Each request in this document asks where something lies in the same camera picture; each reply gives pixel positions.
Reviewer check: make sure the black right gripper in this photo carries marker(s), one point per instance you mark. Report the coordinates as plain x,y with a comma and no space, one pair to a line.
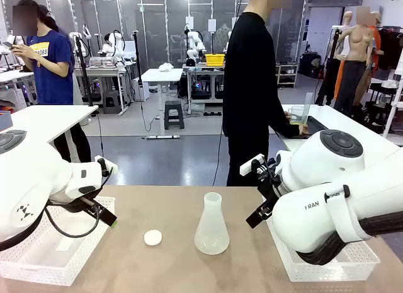
271,186

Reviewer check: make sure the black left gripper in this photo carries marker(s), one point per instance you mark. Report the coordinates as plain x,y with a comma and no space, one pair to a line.
86,204

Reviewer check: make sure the translucent plastic Erlenmeyer flask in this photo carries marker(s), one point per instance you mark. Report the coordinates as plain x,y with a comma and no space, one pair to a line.
211,239

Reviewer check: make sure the white round flask cap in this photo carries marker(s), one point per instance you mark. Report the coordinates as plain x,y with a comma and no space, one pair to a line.
153,237

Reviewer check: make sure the white perforated plastic basket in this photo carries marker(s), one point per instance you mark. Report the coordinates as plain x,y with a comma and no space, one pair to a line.
47,267
330,271

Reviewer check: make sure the clear plastic measuring jug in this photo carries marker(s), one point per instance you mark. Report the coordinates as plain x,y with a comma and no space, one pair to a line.
296,115

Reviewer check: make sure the clear plastic graduated cylinder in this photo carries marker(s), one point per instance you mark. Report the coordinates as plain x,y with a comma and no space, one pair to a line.
308,107

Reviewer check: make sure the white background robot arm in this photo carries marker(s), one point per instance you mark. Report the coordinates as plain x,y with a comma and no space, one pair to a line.
195,44
116,44

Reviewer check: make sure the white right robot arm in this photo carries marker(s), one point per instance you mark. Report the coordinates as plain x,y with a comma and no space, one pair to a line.
315,217

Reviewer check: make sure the person's right forearm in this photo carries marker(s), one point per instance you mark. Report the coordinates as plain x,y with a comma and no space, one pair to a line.
283,130

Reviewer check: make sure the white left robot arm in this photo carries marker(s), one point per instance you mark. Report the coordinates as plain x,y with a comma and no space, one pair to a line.
31,179

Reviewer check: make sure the person's right hand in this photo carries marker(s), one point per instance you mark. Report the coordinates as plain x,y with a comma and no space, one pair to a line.
304,130

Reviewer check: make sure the person's left hand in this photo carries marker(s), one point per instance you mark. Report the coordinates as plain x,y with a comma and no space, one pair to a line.
287,115

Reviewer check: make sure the black plastic tray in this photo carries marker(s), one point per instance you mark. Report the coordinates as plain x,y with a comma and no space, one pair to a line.
318,126

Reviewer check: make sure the black floor power strip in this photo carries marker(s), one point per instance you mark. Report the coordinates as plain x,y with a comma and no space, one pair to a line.
212,114

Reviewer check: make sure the grey plastic step stool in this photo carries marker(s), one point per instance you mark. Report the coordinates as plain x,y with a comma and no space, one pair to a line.
174,111
111,101

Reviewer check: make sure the white computer tower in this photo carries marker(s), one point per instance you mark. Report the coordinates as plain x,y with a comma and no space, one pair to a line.
141,89

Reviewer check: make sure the person in black sweater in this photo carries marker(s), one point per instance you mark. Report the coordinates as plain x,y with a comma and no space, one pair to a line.
248,85

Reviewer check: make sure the wooden shoe rack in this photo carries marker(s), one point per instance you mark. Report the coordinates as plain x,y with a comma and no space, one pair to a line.
287,75

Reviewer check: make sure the black tripod stand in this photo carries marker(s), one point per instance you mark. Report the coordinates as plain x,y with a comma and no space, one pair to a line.
83,69
335,44

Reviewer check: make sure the white standing desk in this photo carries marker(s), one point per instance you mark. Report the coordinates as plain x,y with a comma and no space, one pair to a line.
157,75

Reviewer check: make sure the woman in blue t-shirt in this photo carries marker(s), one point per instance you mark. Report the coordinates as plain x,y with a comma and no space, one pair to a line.
50,72

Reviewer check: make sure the black pole stand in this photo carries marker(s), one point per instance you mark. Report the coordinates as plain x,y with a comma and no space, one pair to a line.
137,63

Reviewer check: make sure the white desk with computers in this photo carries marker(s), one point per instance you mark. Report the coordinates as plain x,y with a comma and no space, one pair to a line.
201,69

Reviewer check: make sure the white crumpled cloth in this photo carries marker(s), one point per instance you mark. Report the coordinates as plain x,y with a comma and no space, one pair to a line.
166,67

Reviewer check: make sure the black luggage bags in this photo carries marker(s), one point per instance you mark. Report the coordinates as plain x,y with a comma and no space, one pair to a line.
310,64

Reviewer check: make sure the yellow plastic basket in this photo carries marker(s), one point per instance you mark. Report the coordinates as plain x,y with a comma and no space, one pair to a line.
215,60

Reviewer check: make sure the flesh mannequin with grey trousers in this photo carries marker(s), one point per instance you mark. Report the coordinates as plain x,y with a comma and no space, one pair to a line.
357,41

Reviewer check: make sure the white mannequin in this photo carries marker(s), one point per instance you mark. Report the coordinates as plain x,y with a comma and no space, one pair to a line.
347,22

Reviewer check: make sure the mannequin in orange clothes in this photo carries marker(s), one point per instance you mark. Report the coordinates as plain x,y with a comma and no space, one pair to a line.
376,37

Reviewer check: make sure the clothes rack with dark garments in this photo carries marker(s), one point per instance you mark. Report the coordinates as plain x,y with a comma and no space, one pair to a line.
390,47

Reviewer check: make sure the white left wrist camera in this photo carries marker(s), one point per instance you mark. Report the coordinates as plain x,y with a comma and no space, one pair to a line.
111,168

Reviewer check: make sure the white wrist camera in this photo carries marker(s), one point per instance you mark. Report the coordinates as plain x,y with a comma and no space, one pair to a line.
111,168
250,165

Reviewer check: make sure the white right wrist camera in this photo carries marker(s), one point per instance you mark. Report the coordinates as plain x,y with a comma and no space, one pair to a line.
250,165

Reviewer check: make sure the white metal shelf frame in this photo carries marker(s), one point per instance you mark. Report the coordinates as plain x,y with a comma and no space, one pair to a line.
397,94

